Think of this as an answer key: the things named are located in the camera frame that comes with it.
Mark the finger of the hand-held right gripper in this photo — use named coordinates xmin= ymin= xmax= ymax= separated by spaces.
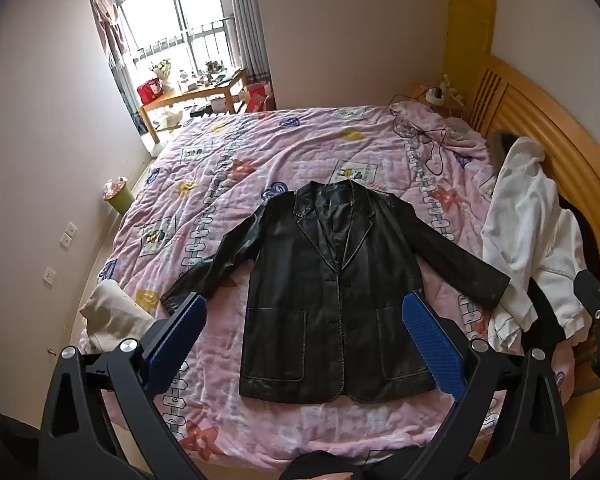
xmin=572 ymin=269 xmax=600 ymax=333

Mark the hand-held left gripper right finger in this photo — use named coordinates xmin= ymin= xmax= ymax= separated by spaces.
xmin=401 ymin=293 xmax=572 ymax=480

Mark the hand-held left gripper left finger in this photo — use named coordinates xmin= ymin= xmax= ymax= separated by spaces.
xmin=38 ymin=293 xmax=209 ymax=480

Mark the black leather jacket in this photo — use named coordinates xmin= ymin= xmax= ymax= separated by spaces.
xmin=160 ymin=181 xmax=512 ymax=405

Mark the black garment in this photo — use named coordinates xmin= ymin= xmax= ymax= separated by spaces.
xmin=527 ymin=195 xmax=600 ymax=351

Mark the cream folded cloth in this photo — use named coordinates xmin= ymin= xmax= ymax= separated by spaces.
xmin=79 ymin=280 xmax=156 ymax=356

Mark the white coat with fur collar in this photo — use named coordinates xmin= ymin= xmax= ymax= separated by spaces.
xmin=481 ymin=130 xmax=593 ymax=351

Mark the green waste bin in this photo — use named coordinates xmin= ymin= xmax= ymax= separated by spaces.
xmin=102 ymin=176 xmax=132 ymax=213

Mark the wooden bed headboard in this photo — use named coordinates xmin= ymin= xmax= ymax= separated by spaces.
xmin=467 ymin=52 xmax=600 ymax=281

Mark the pink printed quilt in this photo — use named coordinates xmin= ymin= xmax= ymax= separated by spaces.
xmin=77 ymin=100 xmax=571 ymax=471

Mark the wooden table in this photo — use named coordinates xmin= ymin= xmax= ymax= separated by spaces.
xmin=140 ymin=67 xmax=248 ymax=143

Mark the wooden nightstand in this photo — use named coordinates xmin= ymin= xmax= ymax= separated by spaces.
xmin=411 ymin=82 xmax=468 ymax=121

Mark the red and white bag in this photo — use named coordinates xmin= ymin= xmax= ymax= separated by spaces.
xmin=240 ymin=81 xmax=273 ymax=113

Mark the cluster of small table items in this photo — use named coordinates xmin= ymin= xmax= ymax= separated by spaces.
xmin=177 ymin=60 xmax=233 ymax=87

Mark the flower bouquet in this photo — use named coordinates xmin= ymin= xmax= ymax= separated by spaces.
xmin=150 ymin=60 xmax=175 ymax=92

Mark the grey curtain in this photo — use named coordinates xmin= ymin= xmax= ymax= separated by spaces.
xmin=228 ymin=0 xmax=276 ymax=111

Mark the pink hanging cloth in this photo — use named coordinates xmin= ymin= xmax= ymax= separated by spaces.
xmin=91 ymin=0 xmax=131 ymax=68

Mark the window with metal railing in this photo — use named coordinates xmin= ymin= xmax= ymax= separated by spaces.
xmin=87 ymin=0 xmax=241 ymax=81

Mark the black cable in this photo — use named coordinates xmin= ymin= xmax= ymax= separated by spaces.
xmin=389 ymin=94 xmax=462 ymax=177

